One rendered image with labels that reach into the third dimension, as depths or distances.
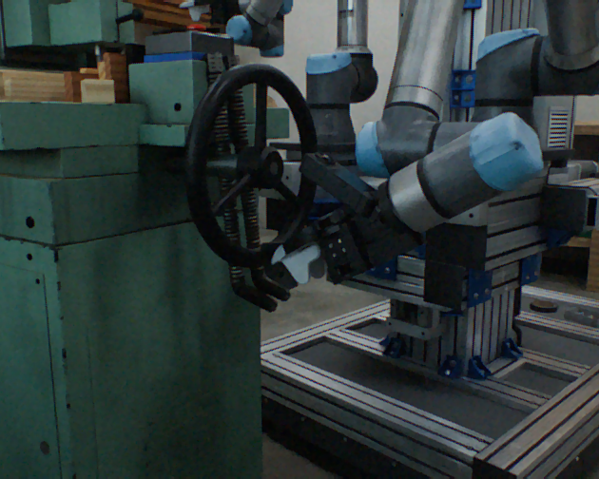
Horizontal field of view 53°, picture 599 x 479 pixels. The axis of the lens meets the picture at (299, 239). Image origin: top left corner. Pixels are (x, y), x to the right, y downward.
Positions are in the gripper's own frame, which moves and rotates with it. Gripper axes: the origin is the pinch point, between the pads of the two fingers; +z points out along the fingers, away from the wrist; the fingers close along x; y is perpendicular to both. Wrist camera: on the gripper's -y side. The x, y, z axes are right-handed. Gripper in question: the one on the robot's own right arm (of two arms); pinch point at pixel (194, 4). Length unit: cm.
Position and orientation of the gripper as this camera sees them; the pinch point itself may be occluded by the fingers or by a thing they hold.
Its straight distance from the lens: 208.3
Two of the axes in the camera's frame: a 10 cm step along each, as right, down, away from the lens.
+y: 0.7, 9.5, 3.1
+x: 5.1, -3.0, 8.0
